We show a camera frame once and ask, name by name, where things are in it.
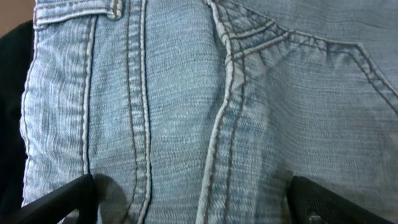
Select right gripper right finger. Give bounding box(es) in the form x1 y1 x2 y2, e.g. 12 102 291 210
286 176 392 224

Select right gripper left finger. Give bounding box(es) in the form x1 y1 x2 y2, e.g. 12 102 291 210
9 174 97 224

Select light blue denim shorts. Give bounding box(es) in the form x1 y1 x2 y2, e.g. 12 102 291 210
20 0 397 223

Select black folded garment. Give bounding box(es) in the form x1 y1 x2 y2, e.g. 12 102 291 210
1 21 34 218

